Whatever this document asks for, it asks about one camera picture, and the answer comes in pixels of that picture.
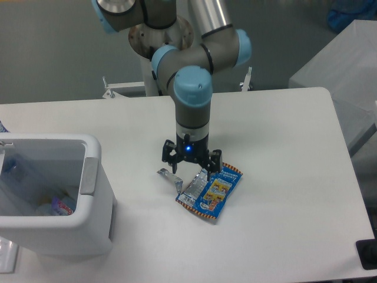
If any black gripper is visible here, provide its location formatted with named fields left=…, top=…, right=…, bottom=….
left=162, top=134, right=222, bottom=180

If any crushed clear plastic bottle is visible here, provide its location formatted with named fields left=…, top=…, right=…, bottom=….
left=0, top=153, right=74, bottom=217

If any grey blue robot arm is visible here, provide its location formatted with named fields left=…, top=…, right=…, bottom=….
left=92, top=1, right=252, bottom=175

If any white trash can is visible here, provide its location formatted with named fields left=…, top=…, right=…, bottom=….
left=1, top=133, right=116, bottom=255

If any silver foil strip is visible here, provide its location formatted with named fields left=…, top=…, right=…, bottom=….
left=157, top=168, right=183, bottom=194

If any blue snack wrapper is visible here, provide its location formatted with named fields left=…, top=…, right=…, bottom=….
left=176, top=163, right=243, bottom=219

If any white covered side table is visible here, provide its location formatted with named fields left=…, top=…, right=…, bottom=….
left=289, top=20, right=376, bottom=156

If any blue patterned object at edge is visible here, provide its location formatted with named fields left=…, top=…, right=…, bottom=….
left=0, top=121, right=9, bottom=133

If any black clamp at table edge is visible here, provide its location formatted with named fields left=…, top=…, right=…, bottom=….
left=356, top=239, right=376, bottom=270

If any blue bag in background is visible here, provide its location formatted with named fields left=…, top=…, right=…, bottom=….
left=326, top=0, right=376, bottom=33

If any black cable on pedestal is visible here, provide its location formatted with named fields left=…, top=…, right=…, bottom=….
left=148, top=45, right=164, bottom=97

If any white pedestal base frame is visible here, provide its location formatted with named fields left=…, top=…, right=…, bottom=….
left=102, top=66, right=253, bottom=99

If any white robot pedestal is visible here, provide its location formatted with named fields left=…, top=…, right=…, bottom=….
left=128, top=15, right=194, bottom=96

